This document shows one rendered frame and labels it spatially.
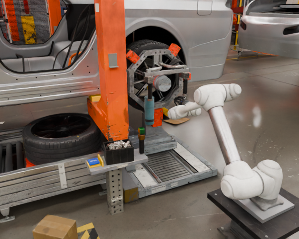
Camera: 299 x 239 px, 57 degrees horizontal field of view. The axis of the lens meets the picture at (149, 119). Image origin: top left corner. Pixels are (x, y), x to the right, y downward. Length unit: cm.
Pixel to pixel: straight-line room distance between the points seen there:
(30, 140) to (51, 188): 42
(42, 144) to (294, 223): 180
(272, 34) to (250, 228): 331
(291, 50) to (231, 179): 307
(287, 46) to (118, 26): 304
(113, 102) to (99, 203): 85
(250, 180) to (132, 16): 162
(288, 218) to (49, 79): 200
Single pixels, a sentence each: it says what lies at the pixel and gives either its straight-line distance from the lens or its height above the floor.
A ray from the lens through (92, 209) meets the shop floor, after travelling 233.
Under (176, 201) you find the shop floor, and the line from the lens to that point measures 237.
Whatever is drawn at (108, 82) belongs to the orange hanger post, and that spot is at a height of 99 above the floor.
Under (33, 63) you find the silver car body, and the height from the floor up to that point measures 91.
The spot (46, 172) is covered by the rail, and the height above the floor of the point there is 34.
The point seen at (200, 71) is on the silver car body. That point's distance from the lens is 295.
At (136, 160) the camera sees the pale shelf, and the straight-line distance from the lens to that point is 203.
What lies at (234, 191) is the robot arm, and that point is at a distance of 169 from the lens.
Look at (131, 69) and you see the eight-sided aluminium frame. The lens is 241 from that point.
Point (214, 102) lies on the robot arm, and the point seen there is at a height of 91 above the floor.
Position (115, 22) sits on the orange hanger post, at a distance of 192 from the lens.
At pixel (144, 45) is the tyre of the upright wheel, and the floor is 116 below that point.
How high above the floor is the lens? 149
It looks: 23 degrees down
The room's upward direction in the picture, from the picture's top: straight up
